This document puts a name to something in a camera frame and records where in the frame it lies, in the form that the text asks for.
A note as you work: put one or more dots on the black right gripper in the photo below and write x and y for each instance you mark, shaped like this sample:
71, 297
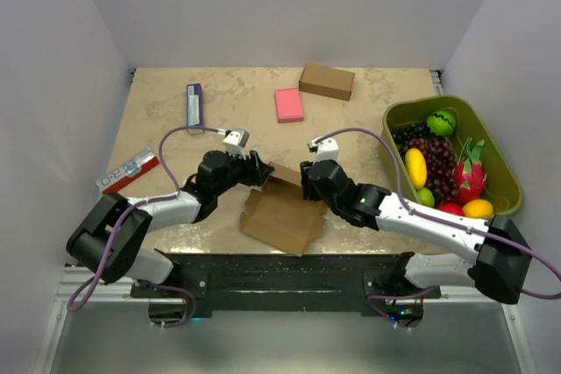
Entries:
308, 193

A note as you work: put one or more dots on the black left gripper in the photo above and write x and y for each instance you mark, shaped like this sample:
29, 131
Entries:
256, 172

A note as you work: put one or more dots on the brown cardboard box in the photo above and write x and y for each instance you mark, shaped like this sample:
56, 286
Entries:
276, 213
327, 81

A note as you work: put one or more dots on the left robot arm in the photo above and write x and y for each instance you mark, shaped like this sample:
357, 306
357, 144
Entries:
109, 239

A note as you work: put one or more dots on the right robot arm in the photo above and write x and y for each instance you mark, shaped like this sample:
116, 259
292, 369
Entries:
491, 256

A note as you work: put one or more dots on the closed brown cardboard box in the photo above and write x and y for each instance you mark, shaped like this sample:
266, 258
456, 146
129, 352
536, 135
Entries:
327, 81

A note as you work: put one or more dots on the purple toothpaste box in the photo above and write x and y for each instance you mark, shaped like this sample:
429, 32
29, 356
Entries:
194, 114

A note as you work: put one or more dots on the red white toothpaste box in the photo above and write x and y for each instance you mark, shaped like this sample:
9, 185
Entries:
132, 169

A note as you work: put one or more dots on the pink sticky note pad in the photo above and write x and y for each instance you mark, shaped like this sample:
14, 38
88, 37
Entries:
288, 105

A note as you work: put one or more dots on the dark blue toy grapes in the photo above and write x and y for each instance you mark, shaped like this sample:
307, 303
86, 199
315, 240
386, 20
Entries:
405, 135

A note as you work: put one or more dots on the green toy lime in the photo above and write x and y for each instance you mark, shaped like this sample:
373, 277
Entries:
426, 197

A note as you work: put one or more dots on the red purple toy grapes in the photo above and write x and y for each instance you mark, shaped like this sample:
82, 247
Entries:
441, 161

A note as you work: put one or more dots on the red toy apple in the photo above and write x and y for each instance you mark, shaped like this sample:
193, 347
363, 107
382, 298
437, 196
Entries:
452, 208

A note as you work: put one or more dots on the green toy melon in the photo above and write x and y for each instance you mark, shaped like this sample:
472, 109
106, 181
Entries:
441, 123

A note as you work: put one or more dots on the pink toy dragon fruit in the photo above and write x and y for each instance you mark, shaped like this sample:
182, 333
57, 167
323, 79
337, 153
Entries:
469, 173

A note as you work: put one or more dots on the orange yellow toy fruit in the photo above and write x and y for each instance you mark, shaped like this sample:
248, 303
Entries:
478, 209

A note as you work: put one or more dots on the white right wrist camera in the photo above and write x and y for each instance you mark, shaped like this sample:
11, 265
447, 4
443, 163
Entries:
326, 149

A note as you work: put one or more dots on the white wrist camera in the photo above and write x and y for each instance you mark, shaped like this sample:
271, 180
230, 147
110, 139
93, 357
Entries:
234, 142
326, 149

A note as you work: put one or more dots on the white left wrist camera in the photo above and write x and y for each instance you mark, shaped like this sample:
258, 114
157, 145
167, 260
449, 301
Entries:
234, 142

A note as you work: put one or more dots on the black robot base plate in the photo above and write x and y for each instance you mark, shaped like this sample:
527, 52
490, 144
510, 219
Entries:
369, 285

